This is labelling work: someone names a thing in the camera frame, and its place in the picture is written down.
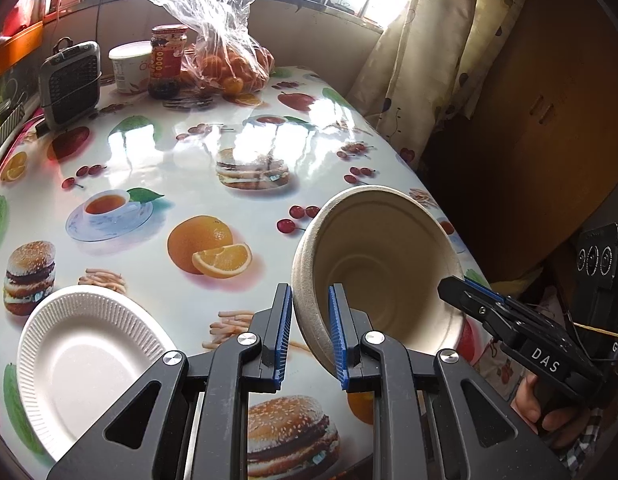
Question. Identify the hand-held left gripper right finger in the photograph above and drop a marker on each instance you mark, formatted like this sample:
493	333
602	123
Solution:
339	340

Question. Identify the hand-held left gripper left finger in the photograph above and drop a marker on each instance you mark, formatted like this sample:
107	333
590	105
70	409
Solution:
284	335

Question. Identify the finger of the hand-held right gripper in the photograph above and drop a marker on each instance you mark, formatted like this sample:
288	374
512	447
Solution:
474	305
481	284

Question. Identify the beige paper bowl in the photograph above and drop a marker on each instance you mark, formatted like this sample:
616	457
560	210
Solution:
303	305
389	270

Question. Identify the white paper plate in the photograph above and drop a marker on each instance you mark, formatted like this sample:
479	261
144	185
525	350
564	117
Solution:
84	360

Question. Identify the person's right forearm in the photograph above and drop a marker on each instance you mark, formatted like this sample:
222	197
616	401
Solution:
584	450

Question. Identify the person's right hand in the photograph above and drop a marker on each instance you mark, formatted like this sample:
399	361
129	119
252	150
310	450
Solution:
524	402

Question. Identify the floral cloth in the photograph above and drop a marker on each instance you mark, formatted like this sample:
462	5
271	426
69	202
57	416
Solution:
494	370

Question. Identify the wooden wardrobe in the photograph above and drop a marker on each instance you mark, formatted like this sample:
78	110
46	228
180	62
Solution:
539	110

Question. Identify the fruit print tablecloth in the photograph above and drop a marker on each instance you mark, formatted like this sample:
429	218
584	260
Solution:
139	160

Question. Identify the patterned cream curtain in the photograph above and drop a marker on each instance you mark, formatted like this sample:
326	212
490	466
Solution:
429	60

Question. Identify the plastic bag of oranges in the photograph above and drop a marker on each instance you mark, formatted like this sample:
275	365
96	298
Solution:
224	60

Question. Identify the red label glass jar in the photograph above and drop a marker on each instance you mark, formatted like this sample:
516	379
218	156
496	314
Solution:
166	60

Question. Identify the white plastic tub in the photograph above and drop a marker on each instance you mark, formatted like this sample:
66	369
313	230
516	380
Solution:
129	65

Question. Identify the small grey fan heater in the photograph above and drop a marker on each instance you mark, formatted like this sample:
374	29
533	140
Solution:
69	85

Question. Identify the grey ribbed tray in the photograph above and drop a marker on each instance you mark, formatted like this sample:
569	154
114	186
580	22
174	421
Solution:
6	130

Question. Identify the orange box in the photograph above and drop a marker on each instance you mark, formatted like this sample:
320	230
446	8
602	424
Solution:
14	50

